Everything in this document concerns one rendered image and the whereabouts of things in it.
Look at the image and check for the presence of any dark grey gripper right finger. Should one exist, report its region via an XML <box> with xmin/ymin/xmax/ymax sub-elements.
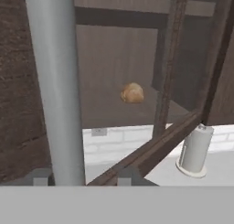
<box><xmin>116</xmin><ymin>165</ymin><xmax>160</xmax><ymax>187</ymax></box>

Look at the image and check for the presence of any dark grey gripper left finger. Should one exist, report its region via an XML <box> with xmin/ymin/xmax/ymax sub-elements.
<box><xmin>1</xmin><ymin>167</ymin><xmax>55</xmax><ymax>187</ymax></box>

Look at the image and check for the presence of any grey cylindrical cabinet door handle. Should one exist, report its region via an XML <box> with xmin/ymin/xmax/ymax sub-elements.
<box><xmin>23</xmin><ymin>0</ymin><xmax>87</xmax><ymax>187</ymax></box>

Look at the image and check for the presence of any brown wooden glass cabinet door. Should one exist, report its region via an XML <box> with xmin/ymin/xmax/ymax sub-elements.
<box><xmin>0</xmin><ymin>0</ymin><xmax>234</xmax><ymax>187</ymax></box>

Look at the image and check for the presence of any golden brown bread roll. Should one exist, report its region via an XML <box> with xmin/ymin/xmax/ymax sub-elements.
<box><xmin>120</xmin><ymin>81</ymin><xmax>145</xmax><ymax>105</ymax></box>

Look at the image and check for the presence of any grey wall power outlet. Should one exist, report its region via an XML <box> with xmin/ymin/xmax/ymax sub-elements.
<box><xmin>90</xmin><ymin>127</ymin><xmax>109</xmax><ymax>137</ymax></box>

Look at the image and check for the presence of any brown wooden wall cabinet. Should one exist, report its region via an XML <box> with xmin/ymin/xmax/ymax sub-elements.
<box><xmin>72</xmin><ymin>0</ymin><xmax>234</xmax><ymax>130</ymax></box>

